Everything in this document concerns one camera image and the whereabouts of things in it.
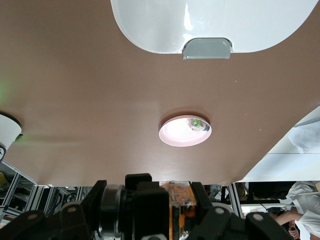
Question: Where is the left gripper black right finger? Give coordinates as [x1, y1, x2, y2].
[191, 181, 300, 240]

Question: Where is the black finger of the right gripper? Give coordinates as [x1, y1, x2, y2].
[124, 172, 154, 188]
[129, 181, 171, 240]

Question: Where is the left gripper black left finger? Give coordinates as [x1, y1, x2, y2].
[0, 179, 108, 240]

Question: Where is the pink round plate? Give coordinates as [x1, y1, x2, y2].
[158, 114, 213, 148]

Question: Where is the white side table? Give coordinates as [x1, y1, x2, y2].
[242, 104, 320, 183]

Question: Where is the person in white shirt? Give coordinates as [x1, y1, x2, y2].
[273, 181, 320, 240]

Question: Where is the brown table mat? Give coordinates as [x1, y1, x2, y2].
[0, 0, 320, 187]

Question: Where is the clear plastic sheet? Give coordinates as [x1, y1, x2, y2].
[287, 114, 320, 155]

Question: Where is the white lidded storage box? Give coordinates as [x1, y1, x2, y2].
[109, 0, 317, 61]

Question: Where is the aluminium extrusion frame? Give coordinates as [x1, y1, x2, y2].
[0, 159, 101, 221]

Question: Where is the green and white switch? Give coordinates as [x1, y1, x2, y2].
[186, 118, 210, 133]

